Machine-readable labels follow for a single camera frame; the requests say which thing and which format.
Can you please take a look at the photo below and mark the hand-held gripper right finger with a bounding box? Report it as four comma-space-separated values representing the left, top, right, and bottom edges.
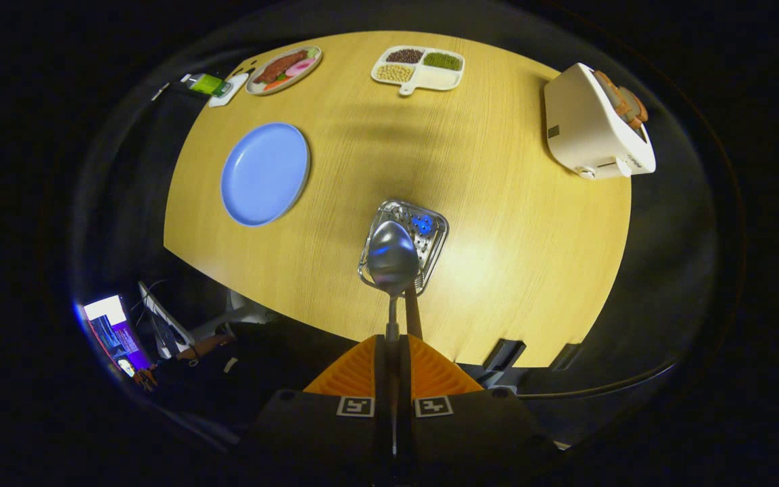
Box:
400, 334, 559, 487

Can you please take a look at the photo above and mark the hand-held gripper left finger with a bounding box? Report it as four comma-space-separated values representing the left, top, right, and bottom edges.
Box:
251, 334, 390, 487

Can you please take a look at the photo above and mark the fork with dark handle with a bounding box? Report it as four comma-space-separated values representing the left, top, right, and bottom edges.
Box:
403, 284, 425, 341

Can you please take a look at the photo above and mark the metal spoon with dark handle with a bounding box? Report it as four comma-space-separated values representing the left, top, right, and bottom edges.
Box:
367, 220, 421, 407

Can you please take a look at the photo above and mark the black table clamp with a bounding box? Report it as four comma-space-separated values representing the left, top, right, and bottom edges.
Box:
484, 338, 527, 371
552, 343, 583, 371

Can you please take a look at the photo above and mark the perforated metal tray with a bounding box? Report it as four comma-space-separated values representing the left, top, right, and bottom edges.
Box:
358, 199, 449, 296

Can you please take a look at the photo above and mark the white chair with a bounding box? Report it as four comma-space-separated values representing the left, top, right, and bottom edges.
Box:
217, 291, 275, 332

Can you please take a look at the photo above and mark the open laptop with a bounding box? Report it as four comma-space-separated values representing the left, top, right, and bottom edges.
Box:
138, 281, 195, 359

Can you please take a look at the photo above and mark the blue plate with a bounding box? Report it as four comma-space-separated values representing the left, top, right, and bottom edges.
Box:
220, 122, 311, 227

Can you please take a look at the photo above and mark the lit monitor screen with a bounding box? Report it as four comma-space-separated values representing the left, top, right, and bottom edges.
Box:
82, 294, 154, 379

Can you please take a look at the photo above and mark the white divided tray of beans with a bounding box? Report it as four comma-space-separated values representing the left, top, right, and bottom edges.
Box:
371, 45, 466, 97

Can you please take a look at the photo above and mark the white toaster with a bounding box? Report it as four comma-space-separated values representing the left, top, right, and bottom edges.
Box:
544, 62, 657, 181

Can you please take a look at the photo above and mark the white square coaster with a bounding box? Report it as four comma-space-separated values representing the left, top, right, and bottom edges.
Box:
208, 72, 250, 108

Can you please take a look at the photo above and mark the plate of toy food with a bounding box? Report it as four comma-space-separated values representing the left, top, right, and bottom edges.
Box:
245, 45, 323, 96

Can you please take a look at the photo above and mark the green drink bottle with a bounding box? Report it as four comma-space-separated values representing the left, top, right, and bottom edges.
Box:
182, 72, 233, 98

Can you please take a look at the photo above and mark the toast slice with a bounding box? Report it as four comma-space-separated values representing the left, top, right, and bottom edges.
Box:
618, 86, 649, 124
594, 70, 634, 126

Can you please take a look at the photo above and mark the dark cable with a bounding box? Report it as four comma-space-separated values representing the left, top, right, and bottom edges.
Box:
518, 358, 678, 400

